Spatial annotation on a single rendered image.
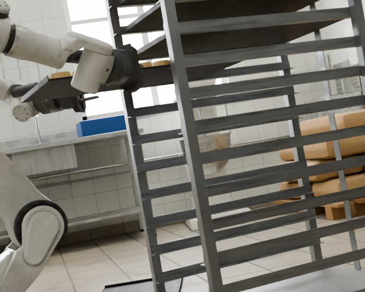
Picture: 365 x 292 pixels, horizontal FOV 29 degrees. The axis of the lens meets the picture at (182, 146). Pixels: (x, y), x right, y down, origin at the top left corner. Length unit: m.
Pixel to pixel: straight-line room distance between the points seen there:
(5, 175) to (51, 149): 3.73
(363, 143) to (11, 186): 3.44
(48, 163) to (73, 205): 0.75
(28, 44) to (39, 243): 0.57
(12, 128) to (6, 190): 4.37
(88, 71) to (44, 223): 0.46
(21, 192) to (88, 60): 0.46
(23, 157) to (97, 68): 4.03
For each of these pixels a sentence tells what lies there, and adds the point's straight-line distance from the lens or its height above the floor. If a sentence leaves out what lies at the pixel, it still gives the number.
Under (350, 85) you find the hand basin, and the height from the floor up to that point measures 0.97.
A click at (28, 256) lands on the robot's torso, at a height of 0.43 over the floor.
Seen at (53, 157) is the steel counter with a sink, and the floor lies 0.76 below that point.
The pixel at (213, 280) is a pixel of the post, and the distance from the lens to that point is 1.87.
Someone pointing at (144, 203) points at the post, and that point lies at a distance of 2.26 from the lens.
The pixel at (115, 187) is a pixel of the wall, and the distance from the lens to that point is 6.27.
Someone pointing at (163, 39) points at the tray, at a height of 0.95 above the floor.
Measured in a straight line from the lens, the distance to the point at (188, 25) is 1.92.
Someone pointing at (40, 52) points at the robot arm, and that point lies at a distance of 1.56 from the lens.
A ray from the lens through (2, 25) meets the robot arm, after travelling 1.53.
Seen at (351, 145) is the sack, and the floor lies 0.48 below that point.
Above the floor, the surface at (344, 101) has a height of 0.70.
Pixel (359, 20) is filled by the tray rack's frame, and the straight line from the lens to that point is 2.18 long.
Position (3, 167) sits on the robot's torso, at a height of 0.67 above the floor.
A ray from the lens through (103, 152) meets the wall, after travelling 6.27.
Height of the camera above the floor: 0.63
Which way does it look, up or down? 1 degrees up
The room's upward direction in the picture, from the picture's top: 10 degrees counter-clockwise
